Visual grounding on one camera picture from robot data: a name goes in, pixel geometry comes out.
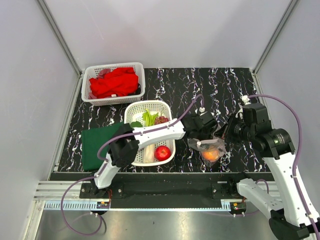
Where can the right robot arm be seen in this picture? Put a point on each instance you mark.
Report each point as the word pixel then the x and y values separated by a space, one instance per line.
pixel 294 216

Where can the white cable duct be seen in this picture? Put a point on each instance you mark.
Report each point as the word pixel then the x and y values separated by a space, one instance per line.
pixel 90 205

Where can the red cloth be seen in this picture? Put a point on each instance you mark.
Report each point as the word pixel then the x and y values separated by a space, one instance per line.
pixel 120 82

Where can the beige fake garlic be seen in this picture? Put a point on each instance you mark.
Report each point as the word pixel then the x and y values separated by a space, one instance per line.
pixel 148 151

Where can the green fake pepper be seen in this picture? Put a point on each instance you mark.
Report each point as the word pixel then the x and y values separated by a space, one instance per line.
pixel 136 124

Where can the right aluminium frame post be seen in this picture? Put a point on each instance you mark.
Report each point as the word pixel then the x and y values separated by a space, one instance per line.
pixel 276 33

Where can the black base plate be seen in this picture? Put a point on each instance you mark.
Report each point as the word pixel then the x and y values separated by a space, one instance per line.
pixel 167 190

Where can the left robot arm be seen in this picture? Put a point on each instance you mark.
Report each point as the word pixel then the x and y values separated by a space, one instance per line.
pixel 121 150

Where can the green cloth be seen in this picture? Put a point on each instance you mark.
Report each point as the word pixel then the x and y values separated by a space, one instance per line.
pixel 92 139

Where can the clear zip top bag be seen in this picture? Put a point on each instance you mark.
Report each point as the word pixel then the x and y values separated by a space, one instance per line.
pixel 202 145

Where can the left aluminium frame post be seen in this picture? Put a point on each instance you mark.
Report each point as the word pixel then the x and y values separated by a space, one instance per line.
pixel 58 35

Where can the aluminium frame post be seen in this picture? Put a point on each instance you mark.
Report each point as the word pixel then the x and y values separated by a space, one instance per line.
pixel 276 33
pixel 58 35

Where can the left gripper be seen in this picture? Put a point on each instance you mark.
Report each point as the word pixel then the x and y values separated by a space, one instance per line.
pixel 208 133

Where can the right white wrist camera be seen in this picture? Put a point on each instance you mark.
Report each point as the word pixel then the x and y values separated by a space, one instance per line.
pixel 245 100

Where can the large white perforated basket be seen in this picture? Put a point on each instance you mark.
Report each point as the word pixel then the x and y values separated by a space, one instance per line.
pixel 134 113

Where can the small white basket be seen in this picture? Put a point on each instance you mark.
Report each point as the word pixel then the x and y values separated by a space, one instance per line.
pixel 93 71

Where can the red fake apple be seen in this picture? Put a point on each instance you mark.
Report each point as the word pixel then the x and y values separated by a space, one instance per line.
pixel 162 153

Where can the purple fake grapes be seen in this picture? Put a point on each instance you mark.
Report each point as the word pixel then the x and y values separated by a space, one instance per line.
pixel 160 120

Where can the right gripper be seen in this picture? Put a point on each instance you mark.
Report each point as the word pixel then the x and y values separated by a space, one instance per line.
pixel 225 131

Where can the grey pink cloth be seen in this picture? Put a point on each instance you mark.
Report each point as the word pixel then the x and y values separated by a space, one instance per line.
pixel 103 72

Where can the orange fake fruit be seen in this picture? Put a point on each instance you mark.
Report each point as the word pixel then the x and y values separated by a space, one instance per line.
pixel 211 155

